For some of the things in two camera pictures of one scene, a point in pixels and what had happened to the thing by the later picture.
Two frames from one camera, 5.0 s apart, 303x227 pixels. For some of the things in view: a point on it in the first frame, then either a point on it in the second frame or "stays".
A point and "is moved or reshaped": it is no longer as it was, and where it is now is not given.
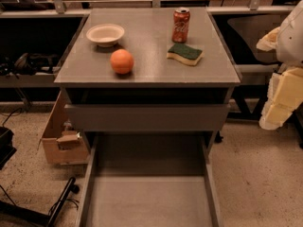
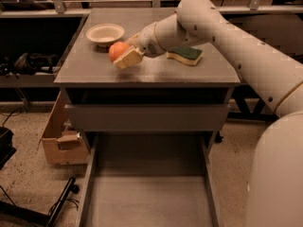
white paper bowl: x=105 y=35 stays
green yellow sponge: x=185 y=54 stays
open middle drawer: x=150 y=181 stays
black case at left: x=7 y=148 stays
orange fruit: x=121 y=61 is moved or reshaped
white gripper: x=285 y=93 → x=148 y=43
